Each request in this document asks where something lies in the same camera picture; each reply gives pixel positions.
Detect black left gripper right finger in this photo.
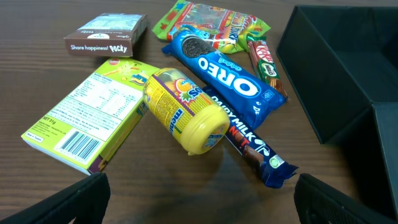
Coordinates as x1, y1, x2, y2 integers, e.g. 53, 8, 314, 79
294, 173, 397, 224

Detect brown Pocky box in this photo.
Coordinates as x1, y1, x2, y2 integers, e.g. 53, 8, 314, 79
64, 13, 148, 57

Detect black gift box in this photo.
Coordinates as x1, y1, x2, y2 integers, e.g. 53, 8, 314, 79
277, 5, 397, 219

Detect colourful gummy candy bag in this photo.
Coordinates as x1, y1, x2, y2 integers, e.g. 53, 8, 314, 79
152, 0, 271, 54

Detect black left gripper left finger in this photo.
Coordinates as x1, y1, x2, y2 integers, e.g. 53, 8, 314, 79
1, 172, 111, 224

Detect KitKat Milo bar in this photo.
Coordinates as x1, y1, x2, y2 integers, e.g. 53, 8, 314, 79
246, 35, 288, 99

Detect green yellow snack box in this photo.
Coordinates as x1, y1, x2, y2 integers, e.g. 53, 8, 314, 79
21, 58, 158, 175

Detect Dairy Milk chocolate bar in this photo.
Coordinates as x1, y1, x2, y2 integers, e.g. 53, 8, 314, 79
203, 86, 298, 189

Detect blue Oreo pack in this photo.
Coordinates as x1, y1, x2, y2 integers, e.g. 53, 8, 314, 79
162, 27, 287, 129

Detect yellow Mentos bottle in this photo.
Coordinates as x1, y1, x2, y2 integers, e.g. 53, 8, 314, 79
143, 68, 229, 156

